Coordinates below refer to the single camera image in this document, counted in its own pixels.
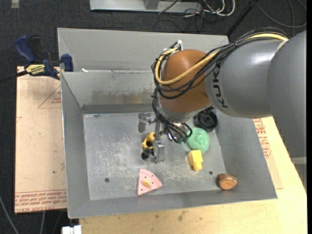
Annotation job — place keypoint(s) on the grey metal bin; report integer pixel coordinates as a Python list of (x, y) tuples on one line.
[(117, 155)]

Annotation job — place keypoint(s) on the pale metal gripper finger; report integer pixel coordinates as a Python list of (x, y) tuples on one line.
[(142, 123), (160, 152)]

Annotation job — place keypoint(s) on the yellow and black toy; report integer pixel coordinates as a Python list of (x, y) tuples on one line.
[(148, 142)]

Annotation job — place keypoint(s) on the yellow plastic block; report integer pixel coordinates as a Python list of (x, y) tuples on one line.
[(195, 158)]

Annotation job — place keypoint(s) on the brown wooden disc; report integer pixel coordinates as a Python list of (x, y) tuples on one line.
[(227, 181)]

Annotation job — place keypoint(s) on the green round sponge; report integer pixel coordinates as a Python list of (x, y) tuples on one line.
[(199, 140)]

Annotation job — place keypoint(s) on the pink wedge-shaped toy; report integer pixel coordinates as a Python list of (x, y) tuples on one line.
[(152, 182)]

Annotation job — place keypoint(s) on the brown cardboard board, red print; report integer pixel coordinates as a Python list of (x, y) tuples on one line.
[(39, 140)]

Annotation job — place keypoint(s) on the black cylinder on white bracket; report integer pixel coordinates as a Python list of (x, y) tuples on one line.
[(206, 120)]

